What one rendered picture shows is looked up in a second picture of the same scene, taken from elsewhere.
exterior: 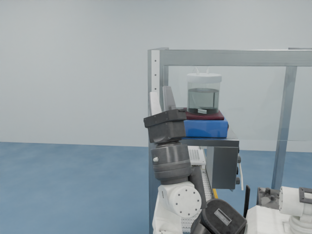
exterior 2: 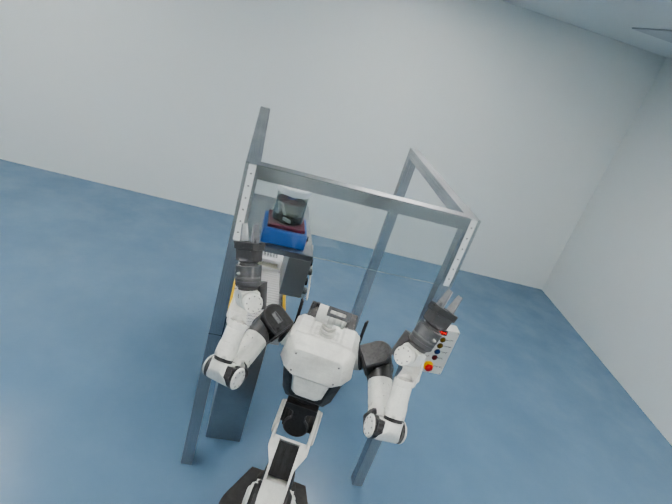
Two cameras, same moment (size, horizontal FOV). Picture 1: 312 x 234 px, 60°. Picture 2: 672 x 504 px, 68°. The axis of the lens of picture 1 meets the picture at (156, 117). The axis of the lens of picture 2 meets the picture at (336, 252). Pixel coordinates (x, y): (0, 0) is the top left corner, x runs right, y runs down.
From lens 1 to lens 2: 107 cm
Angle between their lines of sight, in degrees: 18
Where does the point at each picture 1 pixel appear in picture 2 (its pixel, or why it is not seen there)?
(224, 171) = (294, 280)
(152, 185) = (223, 282)
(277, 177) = (364, 290)
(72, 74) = (102, 62)
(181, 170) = (254, 283)
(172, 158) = (249, 275)
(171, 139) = (251, 262)
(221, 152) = (294, 263)
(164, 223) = (235, 314)
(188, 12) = (315, 20)
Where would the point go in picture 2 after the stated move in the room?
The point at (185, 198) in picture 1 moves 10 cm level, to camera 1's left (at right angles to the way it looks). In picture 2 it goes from (253, 301) to (222, 296)
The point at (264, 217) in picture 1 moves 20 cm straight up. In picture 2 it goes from (307, 322) to (321, 277)
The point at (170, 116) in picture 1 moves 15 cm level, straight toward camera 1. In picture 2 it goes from (254, 247) to (251, 269)
